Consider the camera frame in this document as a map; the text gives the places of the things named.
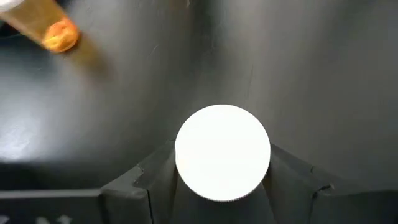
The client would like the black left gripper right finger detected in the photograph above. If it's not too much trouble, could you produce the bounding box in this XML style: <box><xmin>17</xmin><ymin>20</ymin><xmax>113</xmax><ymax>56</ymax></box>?
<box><xmin>262</xmin><ymin>142</ymin><xmax>340</xmax><ymax>224</ymax></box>

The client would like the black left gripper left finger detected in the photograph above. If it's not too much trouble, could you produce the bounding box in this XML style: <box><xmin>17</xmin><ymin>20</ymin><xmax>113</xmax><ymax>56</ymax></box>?
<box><xmin>101</xmin><ymin>139</ymin><xmax>182</xmax><ymax>224</ymax></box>

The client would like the amber pill bottle white cap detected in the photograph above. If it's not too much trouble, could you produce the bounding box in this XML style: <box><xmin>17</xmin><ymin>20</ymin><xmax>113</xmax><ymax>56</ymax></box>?
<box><xmin>0</xmin><ymin>0</ymin><xmax>80</xmax><ymax>54</ymax></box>
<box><xmin>174</xmin><ymin>104</ymin><xmax>271</xmax><ymax>202</ymax></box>

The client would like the black table mat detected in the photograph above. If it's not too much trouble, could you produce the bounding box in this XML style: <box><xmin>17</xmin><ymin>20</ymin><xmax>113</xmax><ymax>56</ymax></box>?
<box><xmin>0</xmin><ymin>0</ymin><xmax>398</xmax><ymax>224</ymax></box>

